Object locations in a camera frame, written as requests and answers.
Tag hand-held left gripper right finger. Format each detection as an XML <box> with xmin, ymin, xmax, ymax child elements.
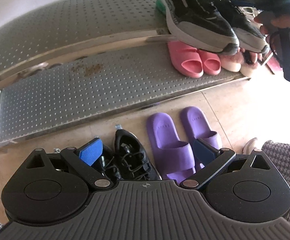
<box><xmin>179</xmin><ymin>138</ymin><xmax>272</xmax><ymax>190</ymax></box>

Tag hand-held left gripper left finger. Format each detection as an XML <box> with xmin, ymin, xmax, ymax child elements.
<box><xmin>22</xmin><ymin>137</ymin><xmax>114</xmax><ymax>191</ymax></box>

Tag purple slipper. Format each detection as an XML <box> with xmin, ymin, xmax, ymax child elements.
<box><xmin>146</xmin><ymin>112</ymin><xmax>197</xmax><ymax>183</ymax></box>
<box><xmin>180</xmin><ymin>106</ymin><xmax>222</xmax><ymax>170</ymax></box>

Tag black teal sneaker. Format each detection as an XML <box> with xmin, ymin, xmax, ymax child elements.
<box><xmin>155</xmin><ymin>0</ymin><xmax>240</xmax><ymax>55</ymax></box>
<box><xmin>231</xmin><ymin>4</ymin><xmax>270</xmax><ymax>54</ymax></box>

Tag metal shoe rack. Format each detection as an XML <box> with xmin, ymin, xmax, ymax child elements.
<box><xmin>0</xmin><ymin>0</ymin><xmax>270</xmax><ymax>153</ymax></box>

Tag person's right hand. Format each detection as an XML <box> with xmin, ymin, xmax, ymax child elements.
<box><xmin>254</xmin><ymin>10</ymin><xmax>290</xmax><ymax>36</ymax></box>

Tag dark red board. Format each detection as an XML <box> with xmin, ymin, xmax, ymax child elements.
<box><xmin>265</xmin><ymin>54</ymin><xmax>284</xmax><ymax>75</ymax></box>

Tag fluffy pink slipper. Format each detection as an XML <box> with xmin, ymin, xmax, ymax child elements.
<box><xmin>240</xmin><ymin>52</ymin><xmax>263</xmax><ymax>77</ymax></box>
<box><xmin>220</xmin><ymin>51</ymin><xmax>243</xmax><ymax>72</ymax></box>

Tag white shoe red laces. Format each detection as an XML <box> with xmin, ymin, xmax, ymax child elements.
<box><xmin>242</xmin><ymin>137</ymin><xmax>259</xmax><ymax>155</ymax></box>

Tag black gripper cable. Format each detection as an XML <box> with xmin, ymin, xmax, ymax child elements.
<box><xmin>269</xmin><ymin>29</ymin><xmax>285</xmax><ymax>63</ymax></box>

